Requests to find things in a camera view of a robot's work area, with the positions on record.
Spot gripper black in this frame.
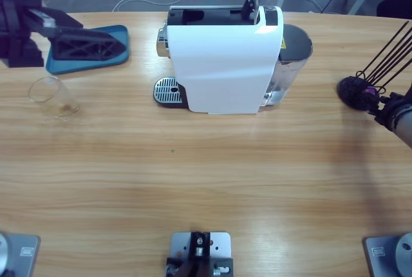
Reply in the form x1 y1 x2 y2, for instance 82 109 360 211
360 92 407 129
0 0 127 68

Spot clear drinking glass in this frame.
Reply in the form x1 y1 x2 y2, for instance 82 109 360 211
28 75 81 120

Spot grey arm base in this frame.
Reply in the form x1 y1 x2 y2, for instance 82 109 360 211
362 231 412 277
0 231 42 277

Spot coffee machine water tank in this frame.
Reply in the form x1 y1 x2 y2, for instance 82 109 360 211
259 23 314 108

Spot white capsule coffee machine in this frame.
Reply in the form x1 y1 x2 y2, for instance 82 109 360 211
156 5 285 116

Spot blue plastic tray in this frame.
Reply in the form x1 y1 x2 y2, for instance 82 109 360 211
45 24 131 75

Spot metal grille drip tray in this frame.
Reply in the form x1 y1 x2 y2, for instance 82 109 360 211
153 76 187 110

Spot black wire capsule holder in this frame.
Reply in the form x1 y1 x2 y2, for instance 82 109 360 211
337 21 412 113

